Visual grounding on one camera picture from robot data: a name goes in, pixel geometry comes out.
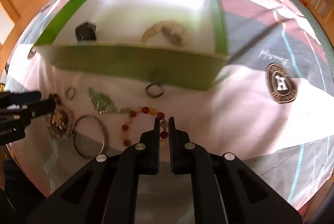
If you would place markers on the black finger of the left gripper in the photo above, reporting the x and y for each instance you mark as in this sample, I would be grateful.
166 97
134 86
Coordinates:
14 98
20 118

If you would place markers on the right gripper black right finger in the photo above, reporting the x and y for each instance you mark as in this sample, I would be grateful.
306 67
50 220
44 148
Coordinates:
224 189

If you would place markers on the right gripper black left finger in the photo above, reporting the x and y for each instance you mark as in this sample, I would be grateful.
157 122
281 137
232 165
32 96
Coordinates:
105 189

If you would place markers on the silver bangle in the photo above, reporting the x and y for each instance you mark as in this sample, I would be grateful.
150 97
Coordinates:
103 131

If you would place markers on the green crystal brooch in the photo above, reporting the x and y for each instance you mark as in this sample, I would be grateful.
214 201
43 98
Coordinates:
103 104

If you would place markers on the black watch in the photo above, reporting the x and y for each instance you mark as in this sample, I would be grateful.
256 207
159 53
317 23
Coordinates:
86 32

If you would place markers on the plaid bed quilt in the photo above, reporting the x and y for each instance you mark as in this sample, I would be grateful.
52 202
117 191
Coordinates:
271 104

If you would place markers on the green cardboard box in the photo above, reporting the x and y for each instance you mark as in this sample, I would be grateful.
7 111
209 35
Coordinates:
118 50

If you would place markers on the wooden footboard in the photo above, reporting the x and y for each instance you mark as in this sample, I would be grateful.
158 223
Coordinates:
322 11

